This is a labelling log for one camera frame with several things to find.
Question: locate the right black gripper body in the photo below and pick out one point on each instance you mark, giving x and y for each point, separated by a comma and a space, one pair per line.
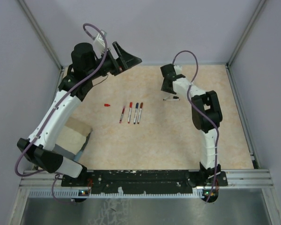
168, 90

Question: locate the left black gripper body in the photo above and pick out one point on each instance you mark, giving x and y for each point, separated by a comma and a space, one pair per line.
110, 65

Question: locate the dark red pen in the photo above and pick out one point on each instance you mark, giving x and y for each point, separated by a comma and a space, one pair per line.
139, 117

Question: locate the red capped white pen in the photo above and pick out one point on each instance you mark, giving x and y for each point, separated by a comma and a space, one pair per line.
129, 112

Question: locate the blue end white pen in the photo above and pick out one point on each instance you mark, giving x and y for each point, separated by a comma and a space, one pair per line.
135, 114

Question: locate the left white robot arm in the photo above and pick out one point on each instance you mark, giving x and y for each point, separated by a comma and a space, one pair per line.
38, 147

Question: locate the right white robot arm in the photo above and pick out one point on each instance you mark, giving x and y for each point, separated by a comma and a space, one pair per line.
206, 114

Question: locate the black capped white pen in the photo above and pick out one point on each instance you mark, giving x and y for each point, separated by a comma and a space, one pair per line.
173, 98

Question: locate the brown cardboard piece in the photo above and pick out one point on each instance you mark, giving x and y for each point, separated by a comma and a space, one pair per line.
73, 135

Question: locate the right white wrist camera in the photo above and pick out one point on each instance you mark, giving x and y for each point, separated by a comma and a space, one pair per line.
178, 69

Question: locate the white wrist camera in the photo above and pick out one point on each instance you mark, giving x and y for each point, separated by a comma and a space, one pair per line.
99, 42
178, 69

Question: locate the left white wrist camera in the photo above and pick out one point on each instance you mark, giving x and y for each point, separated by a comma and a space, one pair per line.
99, 42

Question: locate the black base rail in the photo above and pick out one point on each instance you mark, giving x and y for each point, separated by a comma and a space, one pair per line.
138, 181

